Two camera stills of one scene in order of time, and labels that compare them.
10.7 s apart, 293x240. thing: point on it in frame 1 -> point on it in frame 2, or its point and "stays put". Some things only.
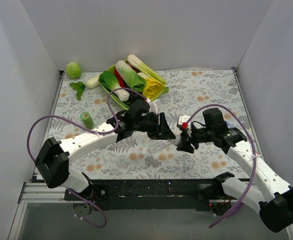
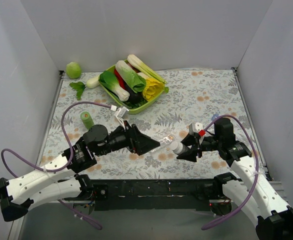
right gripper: [186, 140] -> [199, 146]
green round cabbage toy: [73, 70] stays put
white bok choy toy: [109, 79] stays put
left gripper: [158, 125] -> [132, 139]
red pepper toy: [120, 79] stays put
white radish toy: [79, 86] stays put
